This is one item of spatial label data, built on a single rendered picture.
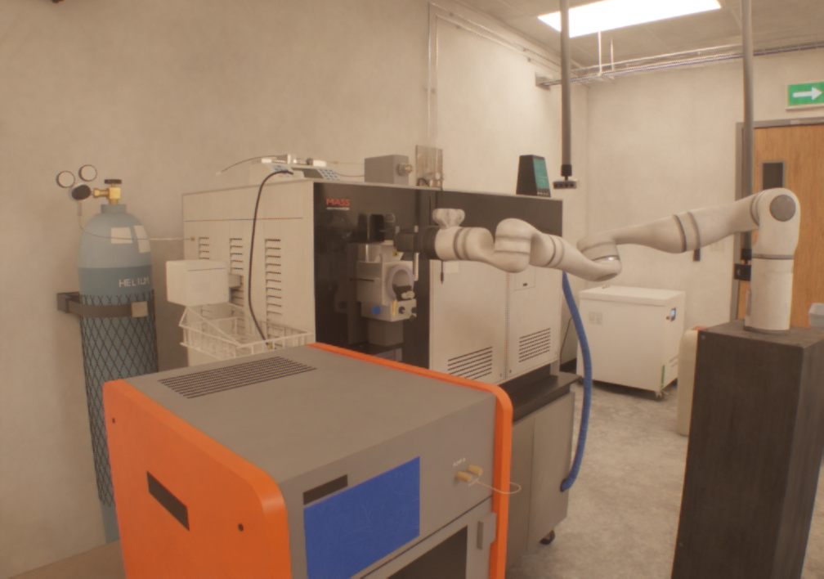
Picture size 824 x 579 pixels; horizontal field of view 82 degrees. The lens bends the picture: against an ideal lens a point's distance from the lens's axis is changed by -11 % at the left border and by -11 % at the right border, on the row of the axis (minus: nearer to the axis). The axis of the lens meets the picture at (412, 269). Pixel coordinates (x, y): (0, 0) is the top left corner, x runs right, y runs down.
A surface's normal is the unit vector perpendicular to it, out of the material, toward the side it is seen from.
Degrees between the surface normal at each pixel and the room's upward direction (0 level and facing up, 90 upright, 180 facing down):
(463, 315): 90
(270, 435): 0
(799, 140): 90
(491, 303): 90
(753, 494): 90
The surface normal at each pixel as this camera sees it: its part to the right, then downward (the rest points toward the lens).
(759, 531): -0.84, 0.05
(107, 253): 0.37, -0.05
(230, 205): -0.68, 0.07
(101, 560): 0.00, -1.00
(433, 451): 0.74, 0.06
